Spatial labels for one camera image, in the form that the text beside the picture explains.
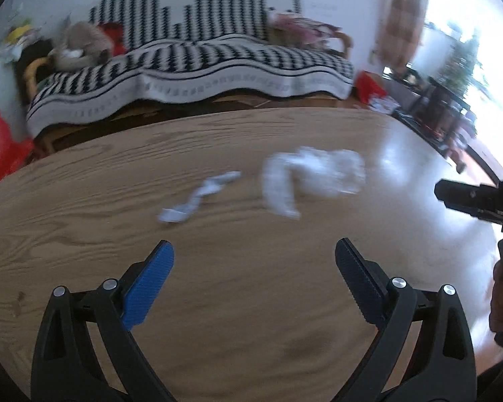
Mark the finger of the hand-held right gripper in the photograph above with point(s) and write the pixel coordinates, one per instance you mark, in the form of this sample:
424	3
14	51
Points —
465	199

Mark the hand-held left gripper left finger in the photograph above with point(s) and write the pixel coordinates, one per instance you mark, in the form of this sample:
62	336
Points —
149	284

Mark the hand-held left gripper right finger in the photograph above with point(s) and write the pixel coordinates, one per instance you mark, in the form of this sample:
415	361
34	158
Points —
358	280

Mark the white paper strip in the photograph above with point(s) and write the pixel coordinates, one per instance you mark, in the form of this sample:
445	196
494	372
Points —
201	194

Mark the clear plastic wrap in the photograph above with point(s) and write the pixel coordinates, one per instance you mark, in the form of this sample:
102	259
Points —
314	171

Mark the dark wooden chair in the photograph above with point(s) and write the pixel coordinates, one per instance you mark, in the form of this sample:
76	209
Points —
436	100

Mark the oval wooden table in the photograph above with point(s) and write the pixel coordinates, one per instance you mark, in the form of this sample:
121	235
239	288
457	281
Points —
234	259

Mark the green potted plant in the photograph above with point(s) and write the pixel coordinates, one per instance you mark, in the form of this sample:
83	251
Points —
461	63

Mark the pink and white bag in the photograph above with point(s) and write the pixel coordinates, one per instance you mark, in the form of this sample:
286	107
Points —
382	103

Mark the red bag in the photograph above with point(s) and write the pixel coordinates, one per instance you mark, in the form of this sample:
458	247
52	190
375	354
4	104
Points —
369	86

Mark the patterned curtain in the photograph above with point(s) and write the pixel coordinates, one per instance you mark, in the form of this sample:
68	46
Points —
406	8

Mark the red plastic stool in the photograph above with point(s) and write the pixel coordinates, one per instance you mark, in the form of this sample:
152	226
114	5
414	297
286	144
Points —
2	142

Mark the sofa with striped cover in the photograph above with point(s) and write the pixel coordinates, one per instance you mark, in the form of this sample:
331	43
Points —
193	58

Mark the pink floral bundle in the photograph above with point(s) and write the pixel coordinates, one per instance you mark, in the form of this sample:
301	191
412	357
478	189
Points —
297	27

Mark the red cushion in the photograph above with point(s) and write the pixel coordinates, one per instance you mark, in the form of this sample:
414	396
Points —
113	37

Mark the beige plush toy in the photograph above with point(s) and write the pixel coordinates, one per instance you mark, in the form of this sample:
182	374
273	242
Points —
81	44

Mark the yellow green toy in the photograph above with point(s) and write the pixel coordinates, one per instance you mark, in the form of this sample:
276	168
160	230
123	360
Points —
19	33

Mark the wooden frame sofa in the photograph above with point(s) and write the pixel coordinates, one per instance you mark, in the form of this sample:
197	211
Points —
346	42

